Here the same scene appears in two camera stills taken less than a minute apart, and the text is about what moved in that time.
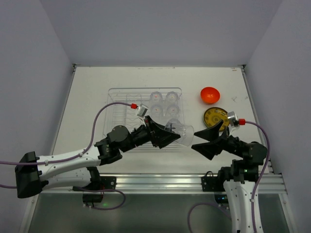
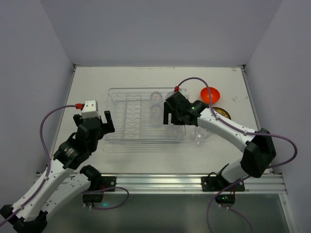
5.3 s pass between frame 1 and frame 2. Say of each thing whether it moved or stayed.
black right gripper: moved
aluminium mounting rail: stayed
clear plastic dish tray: stayed
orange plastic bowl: stayed
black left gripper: moved
